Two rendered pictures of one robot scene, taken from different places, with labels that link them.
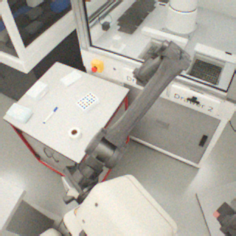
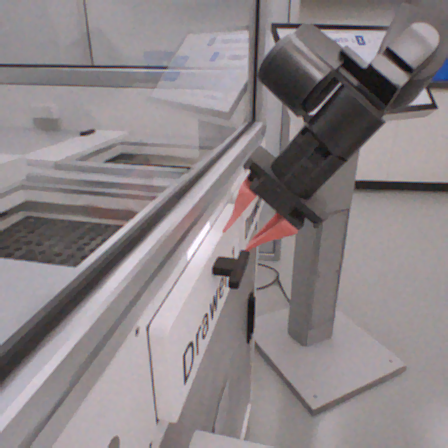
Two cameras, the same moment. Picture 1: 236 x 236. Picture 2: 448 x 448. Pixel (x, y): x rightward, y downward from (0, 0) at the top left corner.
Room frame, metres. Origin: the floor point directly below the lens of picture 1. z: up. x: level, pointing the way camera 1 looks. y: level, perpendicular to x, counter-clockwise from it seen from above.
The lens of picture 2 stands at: (1.07, 0.24, 1.13)
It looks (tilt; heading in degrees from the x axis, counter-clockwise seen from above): 25 degrees down; 252
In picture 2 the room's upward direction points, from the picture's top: straight up
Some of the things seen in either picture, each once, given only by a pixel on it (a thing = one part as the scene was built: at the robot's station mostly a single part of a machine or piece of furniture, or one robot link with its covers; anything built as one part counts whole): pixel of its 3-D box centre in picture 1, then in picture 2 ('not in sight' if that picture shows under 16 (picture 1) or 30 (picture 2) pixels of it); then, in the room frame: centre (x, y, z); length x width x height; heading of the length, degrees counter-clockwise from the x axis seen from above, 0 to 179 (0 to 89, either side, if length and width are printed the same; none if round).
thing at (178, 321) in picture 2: (144, 81); (207, 287); (0.98, -0.13, 0.87); 0.29 x 0.02 x 0.11; 59
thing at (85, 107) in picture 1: (87, 102); not in sight; (0.91, 0.23, 0.78); 0.12 x 0.08 x 0.04; 133
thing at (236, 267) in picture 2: not in sight; (229, 267); (0.95, -0.11, 0.91); 0.07 x 0.04 x 0.01; 59
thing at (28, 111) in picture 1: (19, 113); not in sight; (0.86, 0.67, 0.78); 0.15 x 0.10 x 0.04; 65
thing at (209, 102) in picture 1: (194, 99); (252, 198); (0.81, -0.40, 0.87); 0.29 x 0.02 x 0.11; 59
